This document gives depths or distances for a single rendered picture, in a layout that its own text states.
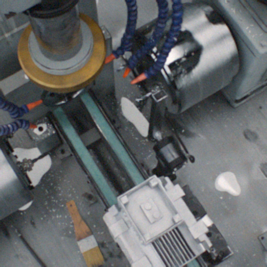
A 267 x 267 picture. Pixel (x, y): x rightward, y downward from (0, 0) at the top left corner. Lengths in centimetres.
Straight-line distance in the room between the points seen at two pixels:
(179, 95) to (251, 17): 27
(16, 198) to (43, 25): 48
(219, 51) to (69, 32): 47
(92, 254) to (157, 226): 35
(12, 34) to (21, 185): 37
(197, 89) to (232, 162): 34
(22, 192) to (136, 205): 27
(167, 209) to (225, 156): 43
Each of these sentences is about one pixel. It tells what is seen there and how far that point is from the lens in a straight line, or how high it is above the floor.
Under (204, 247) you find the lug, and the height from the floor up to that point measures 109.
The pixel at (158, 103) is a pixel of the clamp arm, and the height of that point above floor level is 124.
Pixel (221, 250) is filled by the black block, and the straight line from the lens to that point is 140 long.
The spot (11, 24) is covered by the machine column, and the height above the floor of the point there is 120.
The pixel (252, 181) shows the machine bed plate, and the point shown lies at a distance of 151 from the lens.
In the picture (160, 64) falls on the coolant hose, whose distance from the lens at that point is 109.
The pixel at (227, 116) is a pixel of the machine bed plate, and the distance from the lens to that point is 156.
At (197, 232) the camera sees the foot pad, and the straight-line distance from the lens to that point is 117.
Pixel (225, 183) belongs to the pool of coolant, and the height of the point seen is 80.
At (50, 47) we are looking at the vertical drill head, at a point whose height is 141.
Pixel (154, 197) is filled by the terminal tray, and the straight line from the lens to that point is 114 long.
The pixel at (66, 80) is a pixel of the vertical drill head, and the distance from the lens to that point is 99.
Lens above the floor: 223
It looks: 72 degrees down
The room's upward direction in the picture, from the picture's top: 3 degrees clockwise
